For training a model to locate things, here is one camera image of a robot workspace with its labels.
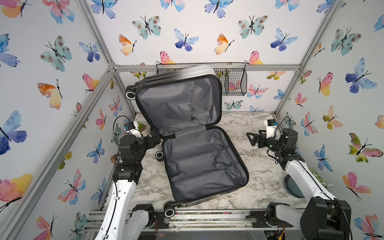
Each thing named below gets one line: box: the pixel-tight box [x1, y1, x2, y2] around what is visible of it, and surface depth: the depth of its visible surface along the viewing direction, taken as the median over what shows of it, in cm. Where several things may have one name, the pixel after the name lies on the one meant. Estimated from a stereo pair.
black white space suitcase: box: [125, 65, 249, 217], surface depth 87 cm
